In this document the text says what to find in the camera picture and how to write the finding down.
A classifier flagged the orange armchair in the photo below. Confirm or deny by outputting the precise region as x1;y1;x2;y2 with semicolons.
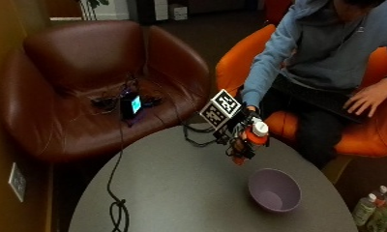
214;23;387;159

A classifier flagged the white wall socket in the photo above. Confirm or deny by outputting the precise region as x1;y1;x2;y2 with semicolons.
7;161;28;204

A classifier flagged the red bottle with white cap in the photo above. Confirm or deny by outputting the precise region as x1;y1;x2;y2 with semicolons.
371;185;387;207

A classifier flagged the black laptop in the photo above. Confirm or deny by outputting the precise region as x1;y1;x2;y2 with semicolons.
271;72;375;125

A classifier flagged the green bottle with white cap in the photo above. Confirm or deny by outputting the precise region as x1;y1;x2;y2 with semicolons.
351;192;377;227

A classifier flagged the orange bottle with white cap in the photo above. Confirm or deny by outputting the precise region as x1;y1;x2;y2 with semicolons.
231;117;271;166

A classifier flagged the person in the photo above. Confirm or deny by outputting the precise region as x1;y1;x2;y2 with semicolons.
240;0;387;170

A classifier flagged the large green bottle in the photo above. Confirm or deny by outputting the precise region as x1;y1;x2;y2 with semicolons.
365;203;387;232

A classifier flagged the white plant pot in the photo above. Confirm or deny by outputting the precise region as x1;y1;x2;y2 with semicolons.
78;0;131;21

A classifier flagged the white box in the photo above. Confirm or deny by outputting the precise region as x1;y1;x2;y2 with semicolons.
168;3;190;21

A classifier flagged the black glove cable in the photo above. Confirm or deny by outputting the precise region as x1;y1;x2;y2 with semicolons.
182;123;230;149

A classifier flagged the brown leather armchair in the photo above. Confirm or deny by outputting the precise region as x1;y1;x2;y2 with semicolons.
0;19;214;163

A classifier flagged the long black cable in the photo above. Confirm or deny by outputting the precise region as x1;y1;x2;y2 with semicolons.
106;117;132;232

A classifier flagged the white marker cube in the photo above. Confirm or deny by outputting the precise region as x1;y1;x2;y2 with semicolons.
199;88;243;131

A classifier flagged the small device with lit screen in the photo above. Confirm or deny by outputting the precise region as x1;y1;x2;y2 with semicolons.
119;93;143;121

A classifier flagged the purple bowl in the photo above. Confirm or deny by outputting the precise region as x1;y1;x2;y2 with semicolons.
247;167;303;214

